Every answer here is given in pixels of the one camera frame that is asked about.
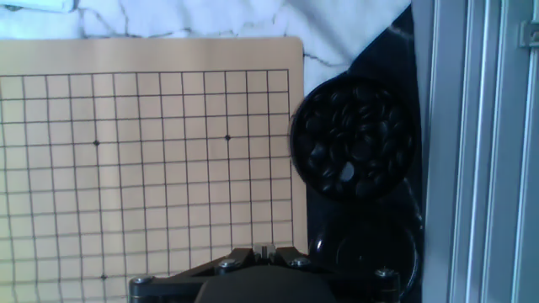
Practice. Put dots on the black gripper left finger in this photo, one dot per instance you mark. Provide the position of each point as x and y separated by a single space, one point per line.
189 275

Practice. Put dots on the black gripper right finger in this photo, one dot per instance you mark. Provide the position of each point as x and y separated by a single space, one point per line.
362 280

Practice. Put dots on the tan go board mat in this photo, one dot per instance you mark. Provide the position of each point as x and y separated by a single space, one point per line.
147 168

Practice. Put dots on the empty black bowl lid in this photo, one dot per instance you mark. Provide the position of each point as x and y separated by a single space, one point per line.
366 248

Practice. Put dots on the black go stone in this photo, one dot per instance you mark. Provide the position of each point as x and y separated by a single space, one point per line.
347 171

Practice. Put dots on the black bowl with go stones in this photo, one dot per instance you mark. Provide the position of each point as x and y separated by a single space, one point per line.
353 139

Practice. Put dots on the black marble pattern cloth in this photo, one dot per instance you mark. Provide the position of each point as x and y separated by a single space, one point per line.
400 54

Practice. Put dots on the white marble pattern cloth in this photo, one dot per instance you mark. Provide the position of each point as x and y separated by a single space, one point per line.
210 17

